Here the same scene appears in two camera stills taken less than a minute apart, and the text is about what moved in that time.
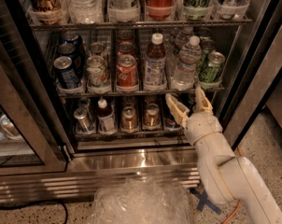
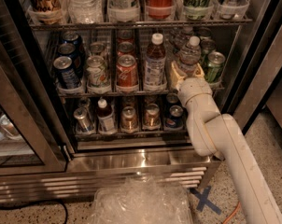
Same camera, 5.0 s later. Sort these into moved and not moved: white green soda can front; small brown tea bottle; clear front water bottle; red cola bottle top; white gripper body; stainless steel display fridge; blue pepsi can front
Moved: white gripper body
Not moved: red cola bottle top; stainless steel display fridge; small brown tea bottle; white green soda can front; clear front water bottle; blue pepsi can front
